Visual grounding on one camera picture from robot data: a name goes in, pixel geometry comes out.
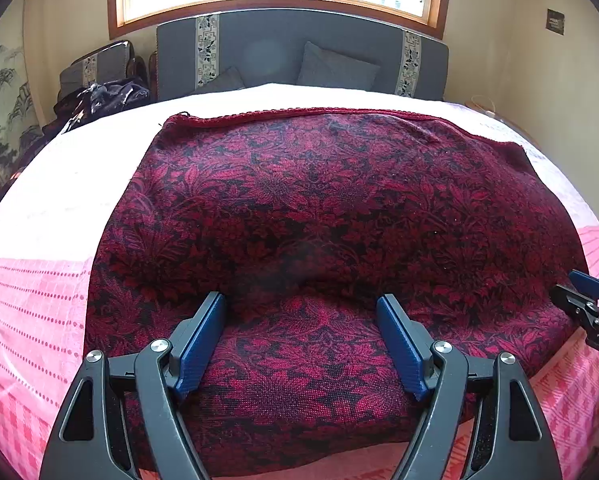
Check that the dark wall switch plate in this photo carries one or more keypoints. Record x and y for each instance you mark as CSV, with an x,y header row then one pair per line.
x,y
555,21

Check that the pile of dark clothes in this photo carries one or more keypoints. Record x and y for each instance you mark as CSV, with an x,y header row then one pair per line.
x,y
109,97

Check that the large grey cushion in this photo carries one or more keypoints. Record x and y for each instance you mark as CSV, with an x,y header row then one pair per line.
x,y
337,67

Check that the pink and white checked bedsheet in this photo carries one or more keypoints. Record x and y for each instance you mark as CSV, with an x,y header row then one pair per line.
x,y
54,210

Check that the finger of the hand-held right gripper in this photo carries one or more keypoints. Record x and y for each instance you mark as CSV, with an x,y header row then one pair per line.
x,y
577,300
592,282

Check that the small grey cushion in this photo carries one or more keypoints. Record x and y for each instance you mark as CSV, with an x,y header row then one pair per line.
x,y
224,81

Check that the round wooden side table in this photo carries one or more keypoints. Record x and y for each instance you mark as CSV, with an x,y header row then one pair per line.
x,y
497,112

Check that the landscape painting folding screen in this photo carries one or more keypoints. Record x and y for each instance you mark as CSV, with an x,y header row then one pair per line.
x,y
1,105

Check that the grey cushioned wooden armchair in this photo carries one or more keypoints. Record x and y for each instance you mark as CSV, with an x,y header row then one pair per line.
x,y
104,62

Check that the grey sofa with patterned strips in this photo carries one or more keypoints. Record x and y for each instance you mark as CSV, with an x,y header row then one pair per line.
x,y
269,45

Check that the dark red floral knit sweater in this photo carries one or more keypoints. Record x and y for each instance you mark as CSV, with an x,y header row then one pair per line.
x,y
319,210

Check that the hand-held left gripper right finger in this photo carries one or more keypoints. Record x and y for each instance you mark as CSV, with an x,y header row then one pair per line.
x,y
402,350

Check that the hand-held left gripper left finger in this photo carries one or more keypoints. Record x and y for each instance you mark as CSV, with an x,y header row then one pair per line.
x,y
199,350

